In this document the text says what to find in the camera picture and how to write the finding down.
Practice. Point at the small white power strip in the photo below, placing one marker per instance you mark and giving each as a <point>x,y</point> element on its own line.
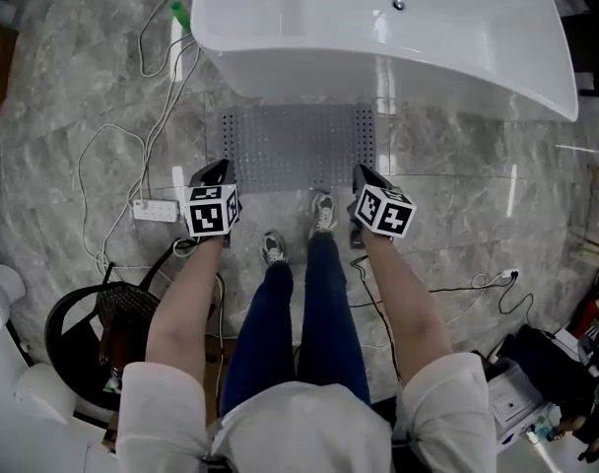
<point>510,274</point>

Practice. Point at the person's right white sneaker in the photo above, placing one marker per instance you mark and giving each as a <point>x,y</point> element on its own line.
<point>323,215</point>

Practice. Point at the person's leg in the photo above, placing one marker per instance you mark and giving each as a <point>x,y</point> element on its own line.
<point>260,343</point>
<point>329,323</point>

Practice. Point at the long white power strip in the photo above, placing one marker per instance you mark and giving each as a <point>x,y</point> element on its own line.
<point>177,57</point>

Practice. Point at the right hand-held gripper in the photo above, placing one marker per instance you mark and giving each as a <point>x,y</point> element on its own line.
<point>385,212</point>

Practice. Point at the green plastic bottle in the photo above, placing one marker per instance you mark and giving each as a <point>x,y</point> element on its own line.
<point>180,15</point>

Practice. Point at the person's left forearm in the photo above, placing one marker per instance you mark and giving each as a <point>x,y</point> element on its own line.
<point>186,303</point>

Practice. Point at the brown bag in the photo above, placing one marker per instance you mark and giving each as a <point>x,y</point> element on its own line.
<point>110,358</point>

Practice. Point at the person's white sneaker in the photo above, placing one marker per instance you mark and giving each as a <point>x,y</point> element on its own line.
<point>323,215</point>
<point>274,249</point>

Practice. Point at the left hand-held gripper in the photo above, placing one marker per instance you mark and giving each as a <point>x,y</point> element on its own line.
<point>208,215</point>

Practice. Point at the person's white shirt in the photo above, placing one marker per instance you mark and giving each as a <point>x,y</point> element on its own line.
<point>304,431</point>

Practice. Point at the person's left white sneaker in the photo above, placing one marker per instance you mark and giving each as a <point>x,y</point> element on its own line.
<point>274,249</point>

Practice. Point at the grey perforated bath mat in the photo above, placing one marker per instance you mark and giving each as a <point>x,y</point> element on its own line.
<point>299,146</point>

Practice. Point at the short white power strip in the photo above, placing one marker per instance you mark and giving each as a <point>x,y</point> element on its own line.
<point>156,211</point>

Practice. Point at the person's right forearm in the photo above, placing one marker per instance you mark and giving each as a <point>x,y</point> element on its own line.
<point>408,308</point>

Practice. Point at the white appliance box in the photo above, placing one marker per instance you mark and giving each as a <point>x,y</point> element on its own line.
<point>516,402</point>

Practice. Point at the black round chair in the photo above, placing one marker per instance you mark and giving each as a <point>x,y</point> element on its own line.
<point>63,343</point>

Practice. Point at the dark wooden vanity cabinet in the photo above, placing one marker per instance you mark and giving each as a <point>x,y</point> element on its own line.
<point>590,52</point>

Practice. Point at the white bathtub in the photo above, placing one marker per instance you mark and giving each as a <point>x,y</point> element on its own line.
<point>378,27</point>

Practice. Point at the person's right leg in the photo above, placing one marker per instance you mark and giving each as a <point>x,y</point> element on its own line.
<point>329,323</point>

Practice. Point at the person's left leg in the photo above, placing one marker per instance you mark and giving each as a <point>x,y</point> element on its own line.
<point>260,343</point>

